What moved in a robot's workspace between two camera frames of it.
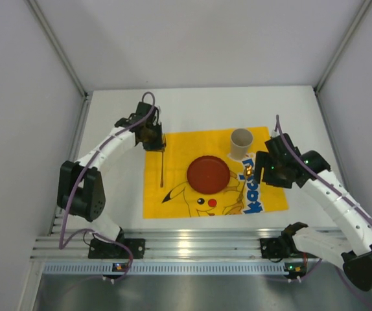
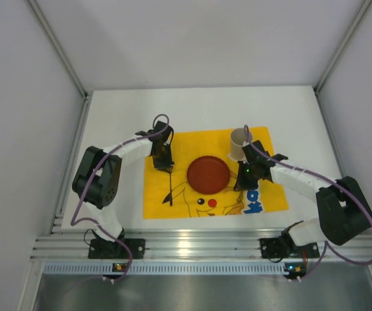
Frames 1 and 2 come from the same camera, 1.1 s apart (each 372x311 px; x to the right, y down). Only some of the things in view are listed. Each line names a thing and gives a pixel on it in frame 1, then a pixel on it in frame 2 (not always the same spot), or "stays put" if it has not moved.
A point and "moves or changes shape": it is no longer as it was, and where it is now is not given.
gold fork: [163, 148] moves or changes shape
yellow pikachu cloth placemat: [168, 192] stays put
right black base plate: [281, 247] stays put
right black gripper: [263, 166] to [242, 183]
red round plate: [208, 174] stays put
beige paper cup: [240, 140] stays put
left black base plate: [99, 249] stays put
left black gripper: [155, 142] to [163, 162]
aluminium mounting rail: [56, 244] stays put
